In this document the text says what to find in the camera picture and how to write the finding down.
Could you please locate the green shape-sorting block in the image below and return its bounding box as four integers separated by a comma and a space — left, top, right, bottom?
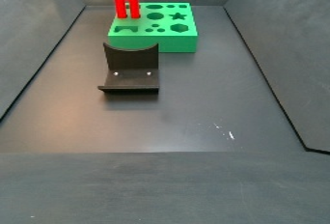
108, 3, 199, 53

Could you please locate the black curved holder stand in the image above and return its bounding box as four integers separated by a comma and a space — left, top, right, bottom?
98, 43, 160, 93

